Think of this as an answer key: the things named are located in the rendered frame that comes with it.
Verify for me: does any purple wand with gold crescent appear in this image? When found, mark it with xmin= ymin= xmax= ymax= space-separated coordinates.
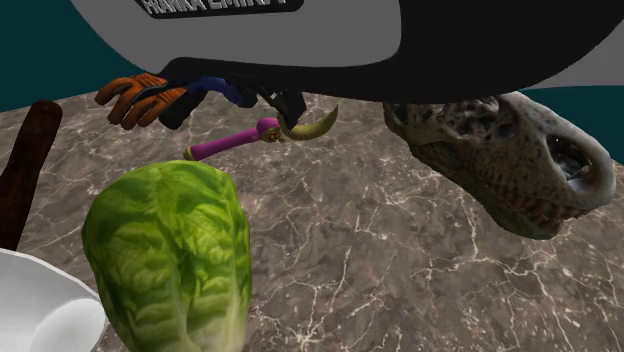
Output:
xmin=182 ymin=104 xmax=340 ymax=163

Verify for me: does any orange black blue work glove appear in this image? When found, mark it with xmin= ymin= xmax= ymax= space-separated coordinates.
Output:
xmin=94 ymin=72 xmax=258 ymax=132

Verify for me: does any green lettuce head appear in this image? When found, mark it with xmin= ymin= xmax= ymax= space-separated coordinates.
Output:
xmin=80 ymin=160 xmax=254 ymax=352

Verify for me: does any grey brown animal skull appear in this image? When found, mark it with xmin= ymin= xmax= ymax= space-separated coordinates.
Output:
xmin=381 ymin=90 xmax=617 ymax=242

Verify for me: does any dark brown wooden stick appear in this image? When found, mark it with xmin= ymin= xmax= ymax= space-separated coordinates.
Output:
xmin=0 ymin=99 xmax=64 ymax=253

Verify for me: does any white bowl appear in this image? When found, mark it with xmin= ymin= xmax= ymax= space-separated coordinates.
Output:
xmin=0 ymin=246 xmax=109 ymax=352

